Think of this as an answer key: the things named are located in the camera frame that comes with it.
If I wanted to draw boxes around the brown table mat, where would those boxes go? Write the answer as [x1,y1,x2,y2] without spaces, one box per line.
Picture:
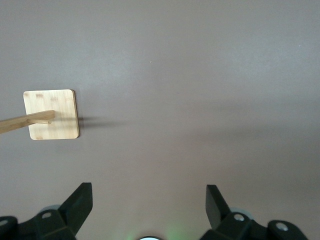
[0,0,320,240]

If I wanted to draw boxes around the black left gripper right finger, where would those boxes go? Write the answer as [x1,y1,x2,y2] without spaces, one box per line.
[199,184,309,240]

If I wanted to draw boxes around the wooden mug tree stand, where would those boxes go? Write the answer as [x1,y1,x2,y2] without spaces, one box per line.
[0,89,80,141]

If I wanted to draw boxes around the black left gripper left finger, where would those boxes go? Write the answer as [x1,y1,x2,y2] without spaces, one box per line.
[0,182,94,240]

